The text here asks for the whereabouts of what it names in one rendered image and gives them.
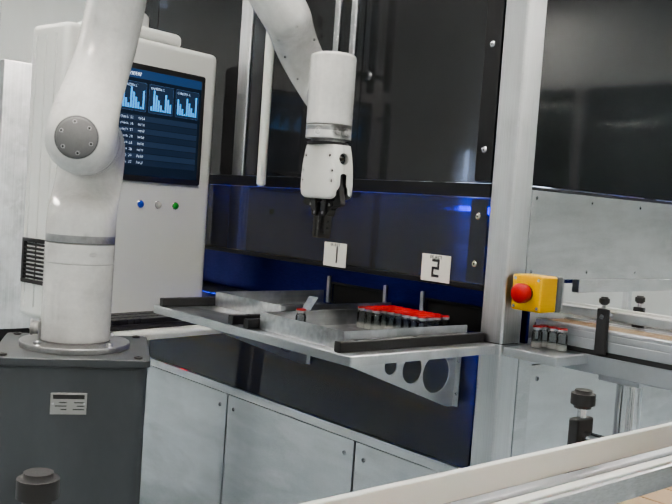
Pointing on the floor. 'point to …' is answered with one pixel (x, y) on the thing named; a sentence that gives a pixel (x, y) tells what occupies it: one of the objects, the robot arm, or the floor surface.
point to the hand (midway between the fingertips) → (322, 226)
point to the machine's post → (508, 225)
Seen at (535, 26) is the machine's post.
